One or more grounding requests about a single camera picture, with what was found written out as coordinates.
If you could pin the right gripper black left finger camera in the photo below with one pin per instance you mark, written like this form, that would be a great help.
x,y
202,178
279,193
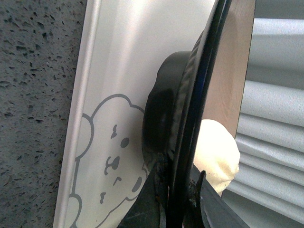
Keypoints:
x,y
150,207

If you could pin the white bear print tray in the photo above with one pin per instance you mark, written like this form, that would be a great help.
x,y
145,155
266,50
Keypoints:
x,y
123,45

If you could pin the white steamed bun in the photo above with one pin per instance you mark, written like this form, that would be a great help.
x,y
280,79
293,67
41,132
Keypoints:
x,y
217,154

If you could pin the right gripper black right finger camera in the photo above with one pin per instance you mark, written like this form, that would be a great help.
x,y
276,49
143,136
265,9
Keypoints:
x,y
205,208

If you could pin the beige plate with black rim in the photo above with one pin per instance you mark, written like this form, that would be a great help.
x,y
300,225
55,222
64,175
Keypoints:
x,y
207,82

